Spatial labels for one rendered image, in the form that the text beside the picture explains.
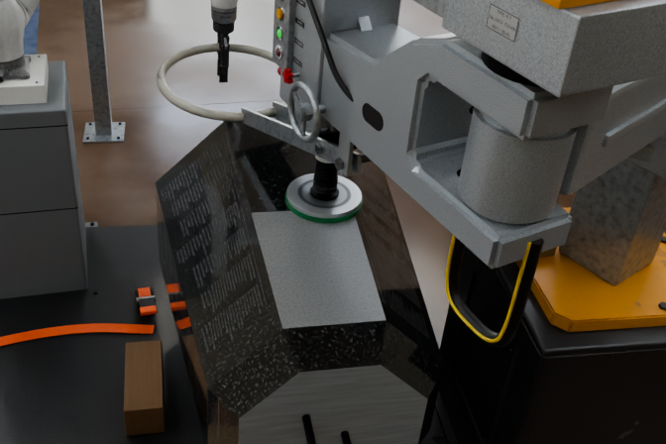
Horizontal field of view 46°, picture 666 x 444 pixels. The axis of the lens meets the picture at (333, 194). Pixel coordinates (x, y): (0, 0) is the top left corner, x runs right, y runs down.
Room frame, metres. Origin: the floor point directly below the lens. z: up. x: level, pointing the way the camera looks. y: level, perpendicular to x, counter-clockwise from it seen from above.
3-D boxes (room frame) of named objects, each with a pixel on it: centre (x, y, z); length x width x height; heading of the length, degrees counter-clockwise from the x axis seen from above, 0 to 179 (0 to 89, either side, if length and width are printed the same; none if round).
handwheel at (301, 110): (1.68, 0.06, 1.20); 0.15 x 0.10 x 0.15; 33
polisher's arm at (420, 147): (1.51, -0.18, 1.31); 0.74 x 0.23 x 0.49; 33
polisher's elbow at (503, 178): (1.29, -0.34, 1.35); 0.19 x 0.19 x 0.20
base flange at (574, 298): (1.77, -0.78, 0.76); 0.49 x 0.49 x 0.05; 13
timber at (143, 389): (1.77, 0.56, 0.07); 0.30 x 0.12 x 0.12; 14
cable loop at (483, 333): (1.29, -0.33, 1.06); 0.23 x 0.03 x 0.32; 33
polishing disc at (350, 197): (1.84, 0.02, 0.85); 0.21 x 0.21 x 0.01
